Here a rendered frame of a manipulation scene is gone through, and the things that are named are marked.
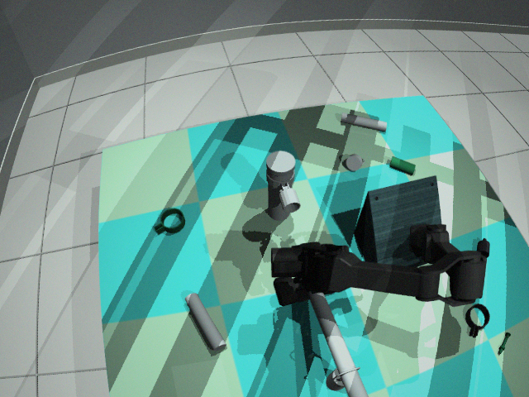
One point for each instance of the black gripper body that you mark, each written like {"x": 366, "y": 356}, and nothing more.
{"x": 288, "y": 292}

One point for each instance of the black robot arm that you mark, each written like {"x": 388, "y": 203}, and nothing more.
{"x": 327, "y": 268}

